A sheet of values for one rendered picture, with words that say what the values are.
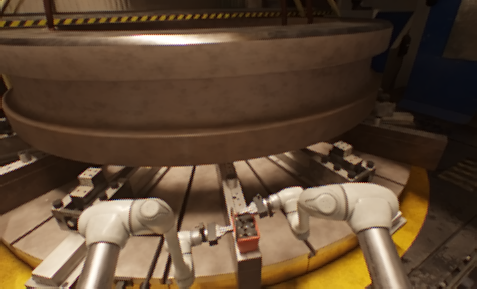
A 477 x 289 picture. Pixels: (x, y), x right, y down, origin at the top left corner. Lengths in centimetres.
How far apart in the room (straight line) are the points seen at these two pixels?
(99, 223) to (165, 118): 106
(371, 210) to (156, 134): 142
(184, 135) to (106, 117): 64
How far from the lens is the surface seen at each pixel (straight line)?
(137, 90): 188
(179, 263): 134
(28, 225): 285
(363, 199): 94
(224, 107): 182
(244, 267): 154
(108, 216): 99
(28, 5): 452
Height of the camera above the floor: 190
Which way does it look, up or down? 28 degrees down
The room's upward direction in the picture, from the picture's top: 1 degrees counter-clockwise
